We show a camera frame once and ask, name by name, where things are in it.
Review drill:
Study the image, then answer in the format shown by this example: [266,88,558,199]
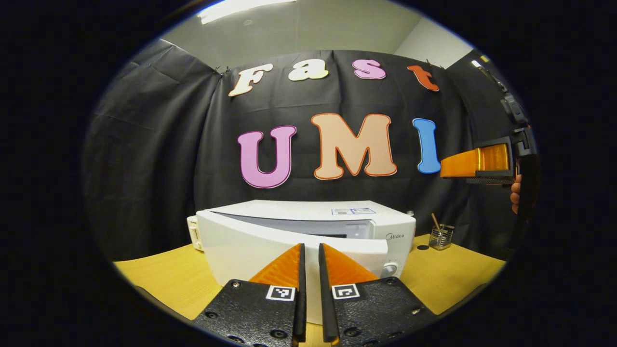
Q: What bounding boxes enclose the white toaster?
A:
[187,215,203,252]

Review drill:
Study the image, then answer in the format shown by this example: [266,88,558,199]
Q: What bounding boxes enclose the black backdrop cloth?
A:
[83,39,536,263]

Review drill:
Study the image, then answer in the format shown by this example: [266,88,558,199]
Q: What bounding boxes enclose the ceiling light panel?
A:
[198,0,297,25]

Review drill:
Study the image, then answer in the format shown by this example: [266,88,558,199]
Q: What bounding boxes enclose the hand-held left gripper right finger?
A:
[318,243,437,347]

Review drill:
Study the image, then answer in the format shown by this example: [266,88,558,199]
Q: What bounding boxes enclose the wire mesh holder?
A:
[429,224,455,250]

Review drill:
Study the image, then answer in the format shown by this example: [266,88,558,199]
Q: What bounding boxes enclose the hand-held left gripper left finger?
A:
[192,243,308,347]

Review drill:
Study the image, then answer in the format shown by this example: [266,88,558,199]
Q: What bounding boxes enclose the white microwave oven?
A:
[195,200,416,326]

